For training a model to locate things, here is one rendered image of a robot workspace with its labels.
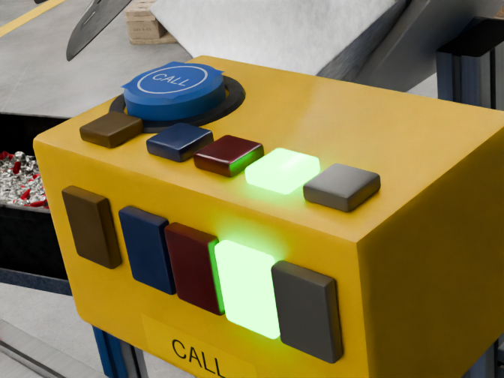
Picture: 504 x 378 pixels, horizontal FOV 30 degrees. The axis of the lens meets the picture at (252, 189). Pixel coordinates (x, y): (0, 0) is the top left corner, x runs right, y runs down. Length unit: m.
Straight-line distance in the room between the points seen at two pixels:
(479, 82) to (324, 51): 0.19
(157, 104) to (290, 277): 0.10
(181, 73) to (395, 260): 0.13
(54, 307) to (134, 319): 1.90
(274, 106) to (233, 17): 0.37
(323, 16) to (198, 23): 0.10
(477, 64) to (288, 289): 0.57
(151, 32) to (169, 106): 3.52
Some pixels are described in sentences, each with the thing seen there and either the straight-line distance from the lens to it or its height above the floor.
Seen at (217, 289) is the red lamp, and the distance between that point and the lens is 0.32.
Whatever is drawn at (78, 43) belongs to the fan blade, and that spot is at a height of 0.96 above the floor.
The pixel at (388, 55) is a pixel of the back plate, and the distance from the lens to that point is 0.78.
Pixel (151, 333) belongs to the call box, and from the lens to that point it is 0.37.
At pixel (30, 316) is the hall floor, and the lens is 2.27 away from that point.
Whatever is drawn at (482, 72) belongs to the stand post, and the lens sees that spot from 0.85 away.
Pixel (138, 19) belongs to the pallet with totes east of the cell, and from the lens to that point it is 3.88.
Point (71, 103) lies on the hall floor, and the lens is 3.45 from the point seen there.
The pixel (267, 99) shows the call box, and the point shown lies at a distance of 0.37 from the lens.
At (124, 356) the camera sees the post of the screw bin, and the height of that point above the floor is 0.68.
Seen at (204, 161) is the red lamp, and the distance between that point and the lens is 0.32.
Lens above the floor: 1.21
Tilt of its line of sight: 28 degrees down
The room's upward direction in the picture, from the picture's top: 9 degrees counter-clockwise
